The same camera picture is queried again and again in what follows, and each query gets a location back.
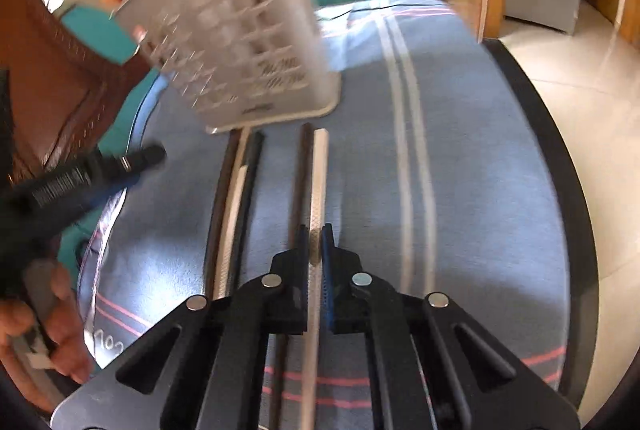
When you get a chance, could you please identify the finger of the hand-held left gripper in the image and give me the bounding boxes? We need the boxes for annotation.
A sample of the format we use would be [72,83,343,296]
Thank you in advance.
[92,144,168,192]

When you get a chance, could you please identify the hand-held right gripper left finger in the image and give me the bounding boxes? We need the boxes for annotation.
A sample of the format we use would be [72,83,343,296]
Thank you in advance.
[115,224,308,430]

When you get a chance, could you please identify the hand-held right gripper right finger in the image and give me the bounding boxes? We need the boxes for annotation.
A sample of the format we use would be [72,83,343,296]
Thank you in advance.
[321,224,518,430]

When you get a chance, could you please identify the black chopstick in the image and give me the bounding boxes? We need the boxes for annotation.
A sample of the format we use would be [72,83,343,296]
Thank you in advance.
[227,131,266,298]

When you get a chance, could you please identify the white perforated utensil basket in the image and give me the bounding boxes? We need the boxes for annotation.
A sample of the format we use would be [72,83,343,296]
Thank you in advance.
[109,0,343,136]

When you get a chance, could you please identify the person's left hand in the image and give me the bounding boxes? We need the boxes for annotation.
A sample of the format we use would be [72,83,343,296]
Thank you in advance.
[0,262,94,386]

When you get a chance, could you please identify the brown wooden door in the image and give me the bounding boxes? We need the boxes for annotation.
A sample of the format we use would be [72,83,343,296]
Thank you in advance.
[0,0,158,191]

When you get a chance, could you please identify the blue striped table cloth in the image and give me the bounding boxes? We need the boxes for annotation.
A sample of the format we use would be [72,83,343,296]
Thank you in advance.
[77,0,571,430]

